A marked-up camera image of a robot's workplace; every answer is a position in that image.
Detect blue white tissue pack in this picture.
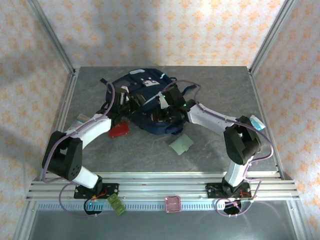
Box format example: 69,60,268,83
249,114,267,132

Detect aluminium table side rail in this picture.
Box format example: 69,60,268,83
37,68,81,181
248,67,286,181

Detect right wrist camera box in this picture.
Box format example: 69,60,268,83
156,93,169,110

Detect slotted grey cable duct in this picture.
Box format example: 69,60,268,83
37,201,242,212

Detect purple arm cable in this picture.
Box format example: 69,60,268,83
162,79,274,218
41,81,118,218

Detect aluminium mounting rail beam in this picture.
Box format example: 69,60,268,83
26,171,300,202

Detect red wallet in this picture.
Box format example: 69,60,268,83
108,120,131,139

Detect aluminium frame post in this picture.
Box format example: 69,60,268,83
249,0,299,76
26,0,77,76

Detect pale green card holder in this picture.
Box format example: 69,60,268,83
166,133,195,156

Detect pink square box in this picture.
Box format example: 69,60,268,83
164,196,181,214

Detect colourful plastic packet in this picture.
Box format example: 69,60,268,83
66,113,91,134

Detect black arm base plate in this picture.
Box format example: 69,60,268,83
206,182,252,200
74,183,120,200

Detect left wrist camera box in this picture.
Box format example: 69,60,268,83
117,85,130,106

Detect navy student backpack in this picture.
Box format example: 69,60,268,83
99,67,202,136

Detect green three-button pad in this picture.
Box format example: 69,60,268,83
106,193,126,216

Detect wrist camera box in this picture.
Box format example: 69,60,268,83
156,93,169,110
117,85,130,106

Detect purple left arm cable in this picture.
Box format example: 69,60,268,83
41,81,118,218

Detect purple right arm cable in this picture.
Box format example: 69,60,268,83
162,79,274,218

